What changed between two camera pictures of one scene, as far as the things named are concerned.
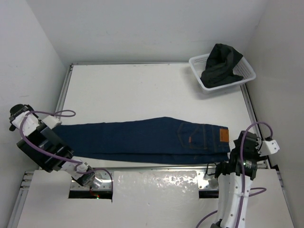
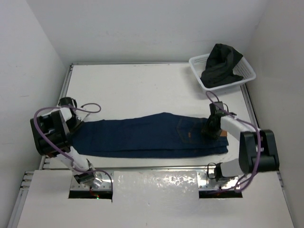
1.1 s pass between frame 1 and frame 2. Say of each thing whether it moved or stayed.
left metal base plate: stayed
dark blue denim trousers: moved
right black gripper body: moved
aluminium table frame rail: stayed
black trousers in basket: stayed
